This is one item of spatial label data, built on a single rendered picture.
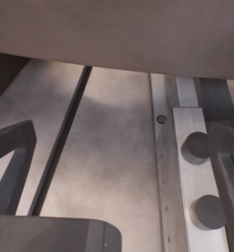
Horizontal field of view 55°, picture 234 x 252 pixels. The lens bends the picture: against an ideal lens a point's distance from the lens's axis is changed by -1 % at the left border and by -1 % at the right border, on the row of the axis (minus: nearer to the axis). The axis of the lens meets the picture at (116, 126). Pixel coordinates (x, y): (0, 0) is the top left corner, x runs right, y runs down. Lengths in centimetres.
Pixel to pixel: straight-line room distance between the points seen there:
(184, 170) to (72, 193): 48
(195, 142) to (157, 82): 58
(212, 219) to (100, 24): 39
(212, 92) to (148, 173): 38
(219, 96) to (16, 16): 60
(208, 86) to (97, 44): 49
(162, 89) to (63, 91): 45
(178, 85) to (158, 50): 57
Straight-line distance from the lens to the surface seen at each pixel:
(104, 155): 91
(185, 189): 52
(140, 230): 86
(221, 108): 75
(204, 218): 48
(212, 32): 36
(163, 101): 100
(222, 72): 43
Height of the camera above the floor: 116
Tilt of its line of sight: 62 degrees down
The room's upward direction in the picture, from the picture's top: 2 degrees clockwise
